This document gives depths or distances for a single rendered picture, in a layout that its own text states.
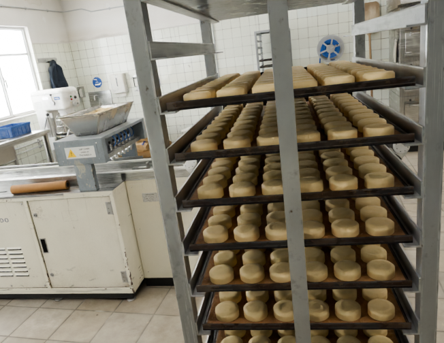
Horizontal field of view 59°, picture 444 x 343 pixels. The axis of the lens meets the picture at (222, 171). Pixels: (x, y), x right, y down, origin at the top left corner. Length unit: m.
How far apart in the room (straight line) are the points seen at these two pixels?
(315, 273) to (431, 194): 0.25
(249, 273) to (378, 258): 0.26
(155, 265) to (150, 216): 0.39
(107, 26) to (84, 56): 0.71
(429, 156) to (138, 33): 0.50
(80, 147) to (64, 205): 0.44
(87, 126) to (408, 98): 4.23
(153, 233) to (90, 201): 0.49
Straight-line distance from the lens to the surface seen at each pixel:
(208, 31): 1.28
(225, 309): 0.88
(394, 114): 0.85
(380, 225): 0.77
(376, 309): 0.87
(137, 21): 0.69
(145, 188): 2.70
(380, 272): 0.81
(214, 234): 0.77
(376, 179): 0.74
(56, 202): 2.82
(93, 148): 2.54
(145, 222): 2.80
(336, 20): 6.59
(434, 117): 0.69
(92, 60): 7.75
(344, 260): 0.84
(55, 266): 3.06
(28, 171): 3.48
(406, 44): 5.63
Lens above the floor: 1.57
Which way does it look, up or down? 16 degrees down
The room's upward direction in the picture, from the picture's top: 7 degrees counter-clockwise
